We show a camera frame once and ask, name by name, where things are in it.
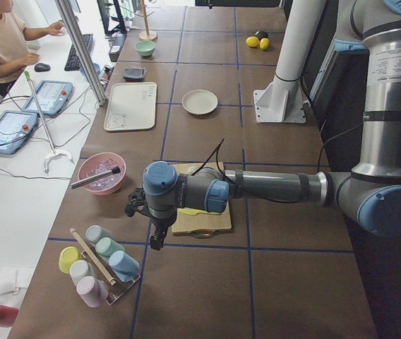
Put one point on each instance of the teach pendant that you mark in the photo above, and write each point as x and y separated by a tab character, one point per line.
53	96
15	130

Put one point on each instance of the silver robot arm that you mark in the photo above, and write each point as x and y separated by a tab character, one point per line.
370	193

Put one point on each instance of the blue bowl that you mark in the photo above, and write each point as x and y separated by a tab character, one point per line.
96	69

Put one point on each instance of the yellow plastic knife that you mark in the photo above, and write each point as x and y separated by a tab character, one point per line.
192	212

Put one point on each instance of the yellow lemon lower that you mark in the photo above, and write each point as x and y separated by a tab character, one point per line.
264	43

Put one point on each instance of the person in beige shirt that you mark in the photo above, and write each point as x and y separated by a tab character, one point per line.
15	56

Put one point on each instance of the steel muddler black tip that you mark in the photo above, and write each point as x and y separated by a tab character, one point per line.
94	178

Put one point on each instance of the yellow lemon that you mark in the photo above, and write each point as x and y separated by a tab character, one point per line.
253	41
264	43

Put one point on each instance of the far teach pendant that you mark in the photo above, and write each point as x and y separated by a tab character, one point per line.
53	96

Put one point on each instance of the cream round plate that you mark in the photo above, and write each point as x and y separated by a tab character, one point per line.
199	102

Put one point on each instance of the cup rack with cups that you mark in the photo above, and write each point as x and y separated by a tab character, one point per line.
96	279

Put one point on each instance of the wooden mug stand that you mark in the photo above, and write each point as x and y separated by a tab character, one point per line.
147	33

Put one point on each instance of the pink bowl with ice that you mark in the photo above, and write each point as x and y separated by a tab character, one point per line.
101	162

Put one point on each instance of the near teach pendant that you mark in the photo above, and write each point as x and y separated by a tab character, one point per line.
15	130

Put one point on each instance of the black computer mouse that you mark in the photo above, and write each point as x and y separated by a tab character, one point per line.
42	67

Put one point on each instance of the black phone stand box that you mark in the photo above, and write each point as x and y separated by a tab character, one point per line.
115	46

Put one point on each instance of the bamboo cutting board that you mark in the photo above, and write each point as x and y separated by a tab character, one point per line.
202	226

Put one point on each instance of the aluminium frame post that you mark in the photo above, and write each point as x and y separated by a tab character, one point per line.
75	34

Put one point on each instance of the yellow lemon upper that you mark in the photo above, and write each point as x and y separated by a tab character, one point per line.
253	41

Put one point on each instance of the white bear tray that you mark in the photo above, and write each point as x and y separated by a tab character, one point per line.
131	107

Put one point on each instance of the grey folded cloth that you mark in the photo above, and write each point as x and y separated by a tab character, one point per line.
134	74

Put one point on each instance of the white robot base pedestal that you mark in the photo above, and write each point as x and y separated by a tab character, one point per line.
281	101

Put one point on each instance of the mint green bowl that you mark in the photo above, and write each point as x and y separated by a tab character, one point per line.
145	48

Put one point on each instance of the white reacher stick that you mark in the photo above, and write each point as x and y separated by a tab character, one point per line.
54	151

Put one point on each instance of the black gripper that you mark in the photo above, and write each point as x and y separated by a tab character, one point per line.
160	223

